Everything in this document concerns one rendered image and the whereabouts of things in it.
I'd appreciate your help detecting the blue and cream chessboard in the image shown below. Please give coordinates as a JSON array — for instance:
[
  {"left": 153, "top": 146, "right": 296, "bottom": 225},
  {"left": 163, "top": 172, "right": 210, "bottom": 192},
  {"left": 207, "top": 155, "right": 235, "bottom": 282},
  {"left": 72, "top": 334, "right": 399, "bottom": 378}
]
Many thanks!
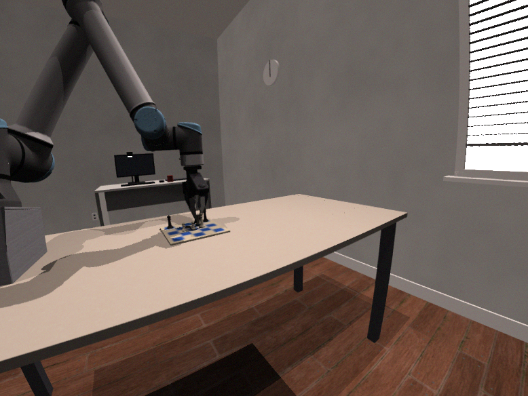
[{"left": 160, "top": 218, "right": 230, "bottom": 245}]

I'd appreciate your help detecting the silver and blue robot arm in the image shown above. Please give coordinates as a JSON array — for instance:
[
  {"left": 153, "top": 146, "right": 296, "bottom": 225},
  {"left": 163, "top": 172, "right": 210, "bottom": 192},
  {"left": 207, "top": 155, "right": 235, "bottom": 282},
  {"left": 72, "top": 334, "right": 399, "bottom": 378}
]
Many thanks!
[{"left": 0, "top": 0, "right": 204, "bottom": 207}]

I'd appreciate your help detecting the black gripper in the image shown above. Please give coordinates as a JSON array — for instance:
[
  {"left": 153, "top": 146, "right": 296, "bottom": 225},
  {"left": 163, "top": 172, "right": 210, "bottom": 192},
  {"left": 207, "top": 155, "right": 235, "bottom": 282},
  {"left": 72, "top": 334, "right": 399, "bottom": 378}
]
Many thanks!
[{"left": 182, "top": 166, "right": 208, "bottom": 221}]

